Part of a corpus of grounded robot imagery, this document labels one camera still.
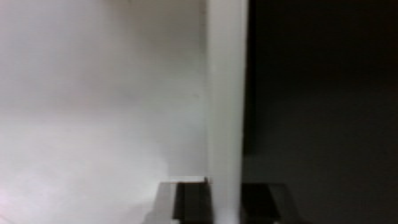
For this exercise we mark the white square tabletop tray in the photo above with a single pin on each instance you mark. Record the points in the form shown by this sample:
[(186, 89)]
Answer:
[(122, 89)]

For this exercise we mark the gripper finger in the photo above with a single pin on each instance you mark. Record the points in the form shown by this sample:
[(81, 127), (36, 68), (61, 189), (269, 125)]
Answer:
[(267, 204)]

